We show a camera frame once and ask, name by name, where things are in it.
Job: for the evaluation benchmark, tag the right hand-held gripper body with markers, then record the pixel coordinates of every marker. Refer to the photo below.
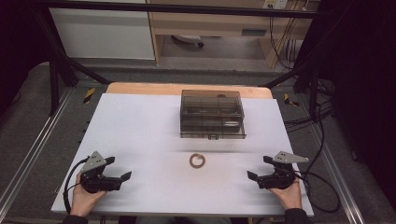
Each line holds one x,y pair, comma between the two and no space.
280,180

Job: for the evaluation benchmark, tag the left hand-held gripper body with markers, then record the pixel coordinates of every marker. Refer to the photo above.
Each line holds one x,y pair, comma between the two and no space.
93,182

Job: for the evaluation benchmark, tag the dark transparent drawer box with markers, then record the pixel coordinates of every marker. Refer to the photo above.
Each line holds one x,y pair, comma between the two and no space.
211,113

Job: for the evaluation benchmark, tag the person's right hand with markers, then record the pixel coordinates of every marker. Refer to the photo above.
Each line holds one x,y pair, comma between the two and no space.
291,197

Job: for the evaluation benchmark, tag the person's left hand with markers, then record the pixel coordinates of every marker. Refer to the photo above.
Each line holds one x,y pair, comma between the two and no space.
81,200

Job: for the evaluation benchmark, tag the yellow black floor tape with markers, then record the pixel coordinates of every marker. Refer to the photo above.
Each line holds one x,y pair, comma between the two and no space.
89,95
290,100

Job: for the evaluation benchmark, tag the white cabinet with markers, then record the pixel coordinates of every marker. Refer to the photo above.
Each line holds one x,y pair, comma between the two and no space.
102,34

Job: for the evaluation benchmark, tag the wooden desk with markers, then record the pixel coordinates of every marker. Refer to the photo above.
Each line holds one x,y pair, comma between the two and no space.
218,25

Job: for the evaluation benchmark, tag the aluminium floor rail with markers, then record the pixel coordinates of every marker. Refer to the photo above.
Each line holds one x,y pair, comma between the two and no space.
336,174
34,149

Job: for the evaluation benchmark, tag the white wall socket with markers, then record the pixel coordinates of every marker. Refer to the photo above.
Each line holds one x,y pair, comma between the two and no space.
275,3

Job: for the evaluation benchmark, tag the black metal frame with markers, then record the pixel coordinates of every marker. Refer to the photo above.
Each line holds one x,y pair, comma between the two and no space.
174,8

